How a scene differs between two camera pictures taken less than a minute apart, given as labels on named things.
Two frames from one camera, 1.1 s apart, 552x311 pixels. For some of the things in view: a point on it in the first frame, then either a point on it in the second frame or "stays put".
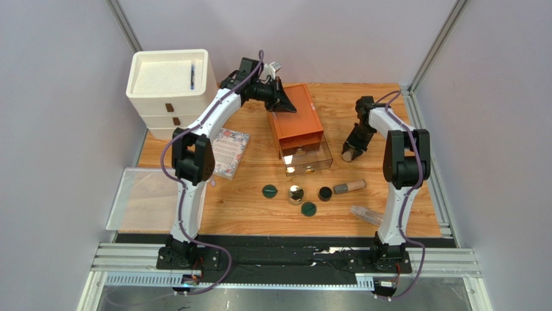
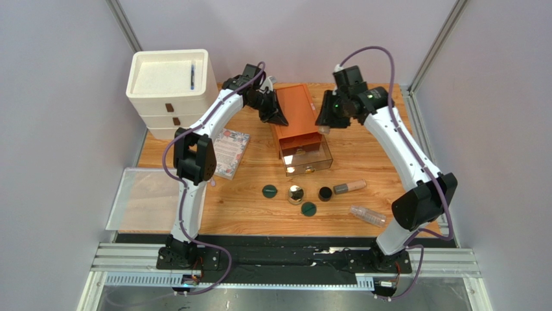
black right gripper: x=356 y=142 -> x=333 y=111
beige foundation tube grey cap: x=344 y=188 stays put
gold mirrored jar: x=295 y=195 stays put
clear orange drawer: x=304 y=153 stays put
